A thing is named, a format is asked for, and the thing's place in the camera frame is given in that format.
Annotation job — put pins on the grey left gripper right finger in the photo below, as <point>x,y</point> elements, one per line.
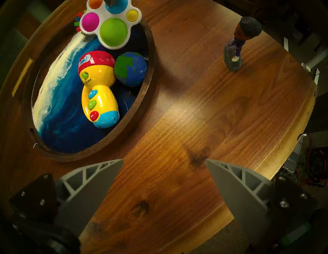
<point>241,199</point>

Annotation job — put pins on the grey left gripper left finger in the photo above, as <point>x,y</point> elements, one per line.
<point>84,194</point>

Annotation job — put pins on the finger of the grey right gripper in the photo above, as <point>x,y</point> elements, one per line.
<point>110,2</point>

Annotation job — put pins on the white colourful dimple pop toy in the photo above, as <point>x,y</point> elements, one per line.
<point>112,32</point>

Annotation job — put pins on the multicolour spiky ball toy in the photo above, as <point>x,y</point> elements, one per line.
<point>78,24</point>

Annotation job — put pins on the blue green globe ball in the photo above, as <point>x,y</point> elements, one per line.
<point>130,69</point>

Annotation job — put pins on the yellow red toy flashlight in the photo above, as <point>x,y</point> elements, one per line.
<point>98,102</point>

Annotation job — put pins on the round wooden ocean resin tray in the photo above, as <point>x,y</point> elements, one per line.
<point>59,115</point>

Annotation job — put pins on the small grey electronics box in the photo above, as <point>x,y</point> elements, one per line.
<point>290,162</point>

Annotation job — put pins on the green upholstered dining chair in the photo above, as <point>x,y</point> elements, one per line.
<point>10,51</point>

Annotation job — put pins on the purple suit bobblehead figurine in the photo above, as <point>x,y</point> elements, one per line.
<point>234,51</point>

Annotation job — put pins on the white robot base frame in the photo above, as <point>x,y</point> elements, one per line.
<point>315,61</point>

